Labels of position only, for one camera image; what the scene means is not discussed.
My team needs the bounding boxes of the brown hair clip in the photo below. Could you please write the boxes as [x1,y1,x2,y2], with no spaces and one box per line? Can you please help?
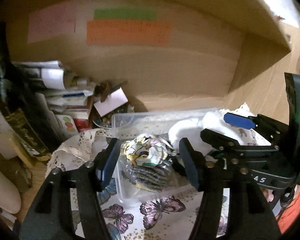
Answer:
[95,80,128,103]

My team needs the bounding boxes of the clear plastic box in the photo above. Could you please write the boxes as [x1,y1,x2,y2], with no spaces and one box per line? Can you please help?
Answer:
[112,107,230,203]

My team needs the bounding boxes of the grey striped cloth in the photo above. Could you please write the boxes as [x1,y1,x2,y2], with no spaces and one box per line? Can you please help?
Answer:
[122,161,175,193]

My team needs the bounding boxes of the orange sticky note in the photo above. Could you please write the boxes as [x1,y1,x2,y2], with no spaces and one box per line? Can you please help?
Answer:
[86,20,172,47]

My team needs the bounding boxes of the yellow patterned scrunchie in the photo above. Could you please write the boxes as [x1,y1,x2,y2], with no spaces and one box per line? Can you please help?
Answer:
[120,134,169,167]

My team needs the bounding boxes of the orange clothing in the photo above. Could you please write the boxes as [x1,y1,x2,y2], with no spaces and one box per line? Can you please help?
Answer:
[277,187,300,234]

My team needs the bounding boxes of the pink and white box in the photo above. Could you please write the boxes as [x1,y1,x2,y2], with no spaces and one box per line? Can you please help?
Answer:
[93,87,128,117]

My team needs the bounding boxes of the stack of magazines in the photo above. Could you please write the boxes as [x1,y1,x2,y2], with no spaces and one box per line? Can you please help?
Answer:
[11,60,95,130]

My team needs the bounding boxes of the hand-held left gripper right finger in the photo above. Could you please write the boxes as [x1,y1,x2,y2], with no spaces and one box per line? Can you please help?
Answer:
[179,137,282,240]

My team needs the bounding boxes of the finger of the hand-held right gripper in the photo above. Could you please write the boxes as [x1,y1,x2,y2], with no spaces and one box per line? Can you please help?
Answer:
[224,112,290,146]
[200,128,273,153]

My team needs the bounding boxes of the dark wine bottle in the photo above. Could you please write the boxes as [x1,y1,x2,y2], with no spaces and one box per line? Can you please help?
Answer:
[0,21,53,162]

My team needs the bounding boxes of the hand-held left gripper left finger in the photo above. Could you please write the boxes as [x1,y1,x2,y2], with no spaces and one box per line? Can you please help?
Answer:
[19,137,120,240]

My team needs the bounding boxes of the pink sticky note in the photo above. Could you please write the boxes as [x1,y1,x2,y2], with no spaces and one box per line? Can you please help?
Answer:
[27,1,77,43]

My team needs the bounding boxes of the green sticky note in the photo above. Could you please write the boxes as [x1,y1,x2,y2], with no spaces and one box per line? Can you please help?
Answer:
[94,9,157,21]

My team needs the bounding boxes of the white paper note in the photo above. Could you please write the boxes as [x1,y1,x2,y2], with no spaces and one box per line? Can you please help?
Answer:
[0,101,17,159]

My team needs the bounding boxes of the person's right hand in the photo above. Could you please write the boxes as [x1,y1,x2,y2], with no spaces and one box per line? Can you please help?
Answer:
[263,189,275,203]

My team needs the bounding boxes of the white bottle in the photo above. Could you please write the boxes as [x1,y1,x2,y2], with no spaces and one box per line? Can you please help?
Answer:
[0,160,22,214]

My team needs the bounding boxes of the butterfly print lace tablecloth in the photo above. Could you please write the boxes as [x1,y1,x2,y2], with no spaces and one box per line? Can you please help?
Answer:
[46,102,273,240]

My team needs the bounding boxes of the bowl of small beads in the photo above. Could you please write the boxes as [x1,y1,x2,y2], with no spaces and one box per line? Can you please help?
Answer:
[92,115,113,131]

